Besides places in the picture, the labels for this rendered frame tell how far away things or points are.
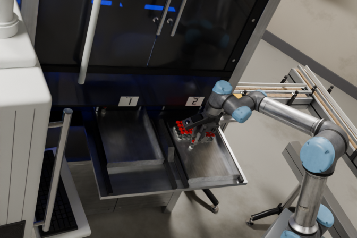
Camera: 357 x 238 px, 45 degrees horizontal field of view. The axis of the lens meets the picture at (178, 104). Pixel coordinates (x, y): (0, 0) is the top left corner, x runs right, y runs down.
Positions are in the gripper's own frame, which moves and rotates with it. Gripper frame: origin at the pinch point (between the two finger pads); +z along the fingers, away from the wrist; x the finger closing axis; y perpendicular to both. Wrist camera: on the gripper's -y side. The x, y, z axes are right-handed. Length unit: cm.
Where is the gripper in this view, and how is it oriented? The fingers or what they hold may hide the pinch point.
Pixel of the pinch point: (193, 140)
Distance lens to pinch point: 201.6
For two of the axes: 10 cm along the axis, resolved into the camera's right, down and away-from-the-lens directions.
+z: -3.0, 7.1, 6.3
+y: 9.1, 0.0, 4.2
